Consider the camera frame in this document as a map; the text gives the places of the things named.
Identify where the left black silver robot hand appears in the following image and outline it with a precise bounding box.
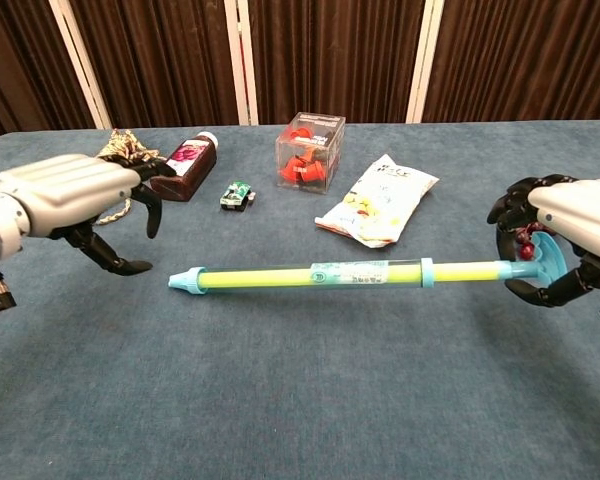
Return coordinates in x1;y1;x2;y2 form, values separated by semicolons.
0;152;177;277

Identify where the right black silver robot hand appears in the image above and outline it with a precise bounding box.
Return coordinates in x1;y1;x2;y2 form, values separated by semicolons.
486;173;600;309

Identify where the blue yellow water pump toy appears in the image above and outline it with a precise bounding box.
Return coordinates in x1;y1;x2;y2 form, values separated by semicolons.
202;229;565;289

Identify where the dark red plastic grape bunch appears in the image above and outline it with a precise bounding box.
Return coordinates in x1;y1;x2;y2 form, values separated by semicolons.
513;224;547;261

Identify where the dark red juice bottle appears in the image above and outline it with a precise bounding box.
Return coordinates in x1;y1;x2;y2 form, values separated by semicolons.
149;130;219;203

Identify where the brown curtain screen panel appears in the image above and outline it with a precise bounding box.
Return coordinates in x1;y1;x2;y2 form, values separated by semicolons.
407;0;600;124
49;0;251;131
0;0;112;146
237;0;441;126

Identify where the small green toy car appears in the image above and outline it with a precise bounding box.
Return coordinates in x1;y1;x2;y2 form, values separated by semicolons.
219;181;256;211

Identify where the white snack bag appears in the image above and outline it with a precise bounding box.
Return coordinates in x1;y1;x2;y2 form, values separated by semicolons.
314;153;440;248

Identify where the clear box with red cups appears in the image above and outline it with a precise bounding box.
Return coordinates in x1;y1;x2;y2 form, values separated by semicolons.
274;111;347;193

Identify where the blue table cloth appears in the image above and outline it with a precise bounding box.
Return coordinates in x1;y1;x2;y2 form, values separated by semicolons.
0;118;600;480

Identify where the beige braided rope bundle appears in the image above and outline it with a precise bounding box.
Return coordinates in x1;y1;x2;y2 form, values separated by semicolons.
94;128;169;226

